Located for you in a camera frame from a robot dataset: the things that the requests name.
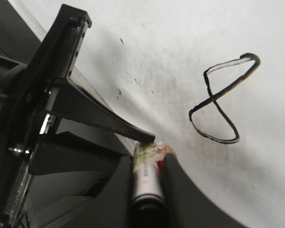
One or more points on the white whiteboard marker pen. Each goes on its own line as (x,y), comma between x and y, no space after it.
(148,195)

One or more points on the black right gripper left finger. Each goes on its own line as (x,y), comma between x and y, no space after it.
(66,100)

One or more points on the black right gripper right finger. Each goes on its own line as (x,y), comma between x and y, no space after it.
(187,206)

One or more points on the white whiteboard with aluminium frame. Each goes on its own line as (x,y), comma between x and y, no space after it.
(146,58)

